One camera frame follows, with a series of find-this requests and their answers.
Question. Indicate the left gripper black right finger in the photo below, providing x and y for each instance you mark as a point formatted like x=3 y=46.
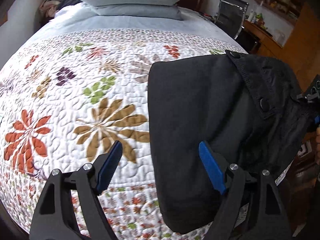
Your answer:
x=251 y=206

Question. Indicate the black pants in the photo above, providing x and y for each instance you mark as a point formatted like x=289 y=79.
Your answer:
x=245 y=106

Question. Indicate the person's right hand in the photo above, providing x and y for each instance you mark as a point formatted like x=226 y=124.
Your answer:
x=317 y=157

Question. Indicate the floral quilted bedspread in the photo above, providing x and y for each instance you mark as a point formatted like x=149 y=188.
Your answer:
x=66 y=99

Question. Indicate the black mesh office chair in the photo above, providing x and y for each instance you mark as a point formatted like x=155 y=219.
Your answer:
x=231 y=16

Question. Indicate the light blue pillow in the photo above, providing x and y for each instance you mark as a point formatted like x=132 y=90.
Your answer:
x=139 y=10

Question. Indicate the light blue bed sheet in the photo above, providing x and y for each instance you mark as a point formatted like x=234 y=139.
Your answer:
x=80 y=17

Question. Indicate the crumpled beige clothes pile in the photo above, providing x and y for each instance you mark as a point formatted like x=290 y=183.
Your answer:
x=48 y=8

